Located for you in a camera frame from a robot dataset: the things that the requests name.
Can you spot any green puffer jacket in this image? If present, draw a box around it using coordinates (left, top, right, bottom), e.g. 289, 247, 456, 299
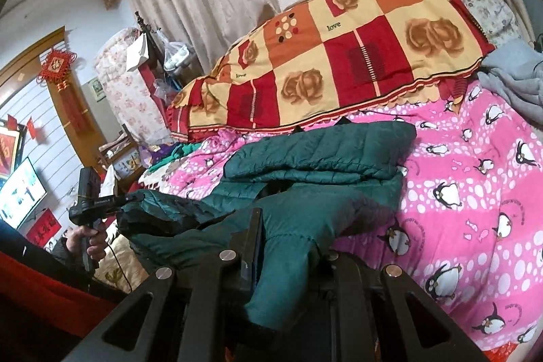
117, 120, 417, 331

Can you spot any person's left hand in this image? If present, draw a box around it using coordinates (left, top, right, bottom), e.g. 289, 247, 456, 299
65, 222, 107, 262

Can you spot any television screen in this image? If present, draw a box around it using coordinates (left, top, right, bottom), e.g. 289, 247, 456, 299
0, 158, 47, 229

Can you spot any green purple cloth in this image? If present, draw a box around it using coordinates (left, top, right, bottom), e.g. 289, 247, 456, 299
139, 142, 201, 172

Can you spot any floral pink quilt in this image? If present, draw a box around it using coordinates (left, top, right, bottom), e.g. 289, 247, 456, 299
94, 27, 173, 145

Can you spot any pink penguin bedsheet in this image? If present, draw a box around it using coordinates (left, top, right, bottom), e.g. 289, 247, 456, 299
167, 84, 542, 351

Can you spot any red chinese knot ornament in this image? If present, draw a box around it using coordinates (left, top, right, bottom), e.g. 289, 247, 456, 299
37, 48, 88, 133

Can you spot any white plastic bag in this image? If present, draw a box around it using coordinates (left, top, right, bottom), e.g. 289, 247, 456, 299
155, 30, 196, 73

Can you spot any red rose patterned blanket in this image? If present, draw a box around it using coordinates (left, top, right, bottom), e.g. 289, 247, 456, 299
167, 0, 493, 141

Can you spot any grey sweatshirt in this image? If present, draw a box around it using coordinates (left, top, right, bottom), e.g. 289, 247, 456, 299
477, 39, 543, 129

